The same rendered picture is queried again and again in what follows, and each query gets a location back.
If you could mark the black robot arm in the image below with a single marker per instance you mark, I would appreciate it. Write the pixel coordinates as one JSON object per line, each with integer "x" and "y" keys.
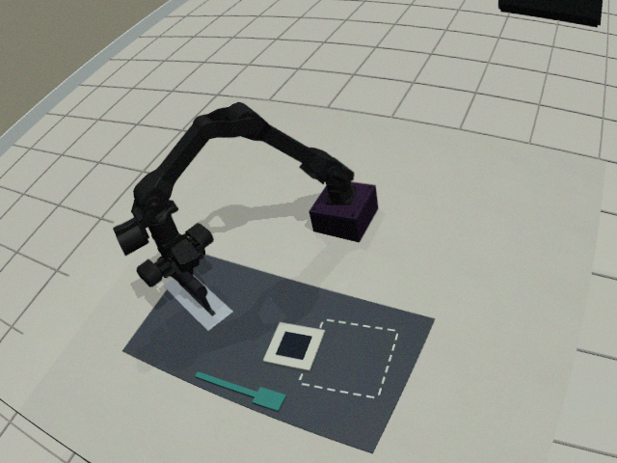
{"x": 152, "y": 208}

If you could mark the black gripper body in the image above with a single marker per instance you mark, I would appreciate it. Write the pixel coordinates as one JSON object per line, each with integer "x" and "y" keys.
{"x": 152, "y": 273}

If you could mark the teal flat trowel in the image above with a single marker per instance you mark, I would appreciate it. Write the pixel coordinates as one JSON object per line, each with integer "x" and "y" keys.
{"x": 268, "y": 399}

